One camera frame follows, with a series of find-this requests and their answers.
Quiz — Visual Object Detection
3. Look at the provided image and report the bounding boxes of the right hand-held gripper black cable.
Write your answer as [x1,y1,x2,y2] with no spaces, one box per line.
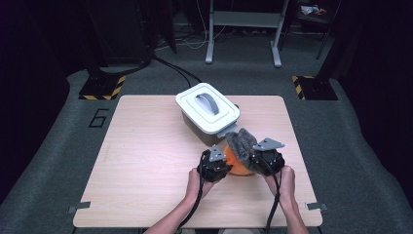
[264,159,282,234]

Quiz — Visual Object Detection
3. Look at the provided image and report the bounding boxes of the white cables on floor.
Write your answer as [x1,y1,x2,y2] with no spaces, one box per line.
[155,0,228,52]

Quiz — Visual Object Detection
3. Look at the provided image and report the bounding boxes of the person's right hand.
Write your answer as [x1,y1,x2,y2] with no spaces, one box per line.
[263,165,296,206]

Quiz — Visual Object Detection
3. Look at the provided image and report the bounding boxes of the left hand-held gripper black cable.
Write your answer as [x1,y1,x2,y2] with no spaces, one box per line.
[176,162,206,230]

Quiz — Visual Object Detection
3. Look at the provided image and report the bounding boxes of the person's left hand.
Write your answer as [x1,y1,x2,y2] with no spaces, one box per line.
[185,168,219,203]

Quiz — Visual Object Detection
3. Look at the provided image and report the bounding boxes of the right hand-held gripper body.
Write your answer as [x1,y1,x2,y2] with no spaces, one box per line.
[249,137,285,177]

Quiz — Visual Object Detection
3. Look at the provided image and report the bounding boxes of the orange plush toy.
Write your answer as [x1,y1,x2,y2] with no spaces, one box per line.
[223,144,256,176]

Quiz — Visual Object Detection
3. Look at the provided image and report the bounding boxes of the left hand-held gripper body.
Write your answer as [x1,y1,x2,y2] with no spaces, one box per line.
[197,144,232,183]

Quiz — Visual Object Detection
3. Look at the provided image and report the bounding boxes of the grey fluffy cloth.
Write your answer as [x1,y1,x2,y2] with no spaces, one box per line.
[225,128,258,170]

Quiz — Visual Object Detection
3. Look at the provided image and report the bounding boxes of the black yellow striped stand base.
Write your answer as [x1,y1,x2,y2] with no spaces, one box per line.
[78,75,127,101]
[291,75,339,101]

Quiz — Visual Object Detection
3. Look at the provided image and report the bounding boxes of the black cabinet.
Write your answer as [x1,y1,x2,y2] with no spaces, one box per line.
[82,0,178,66]

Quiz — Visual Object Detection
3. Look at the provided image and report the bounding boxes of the hand-held gripper black cable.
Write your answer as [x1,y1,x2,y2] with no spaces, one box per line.
[176,162,206,230]
[264,159,282,234]

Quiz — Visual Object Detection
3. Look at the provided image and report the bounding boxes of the grey tape strip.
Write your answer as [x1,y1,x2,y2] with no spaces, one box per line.
[67,201,92,215]
[305,202,328,212]

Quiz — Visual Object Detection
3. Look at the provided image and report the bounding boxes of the dark shelf with small items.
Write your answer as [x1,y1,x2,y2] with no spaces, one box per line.
[279,0,339,61]

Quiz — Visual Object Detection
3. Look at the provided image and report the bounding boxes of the brown translucent storage box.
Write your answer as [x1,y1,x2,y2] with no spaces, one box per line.
[180,111,240,147]

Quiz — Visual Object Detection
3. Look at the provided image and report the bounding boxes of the white lid with grey handle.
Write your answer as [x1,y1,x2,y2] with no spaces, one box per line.
[174,82,242,136]

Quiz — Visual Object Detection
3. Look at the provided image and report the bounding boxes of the black floor cable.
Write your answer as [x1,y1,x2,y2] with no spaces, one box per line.
[152,56,203,84]
[152,56,193,91]

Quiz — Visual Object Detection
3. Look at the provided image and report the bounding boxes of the white metal stand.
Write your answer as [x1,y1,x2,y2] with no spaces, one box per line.
[205,0,290,68]

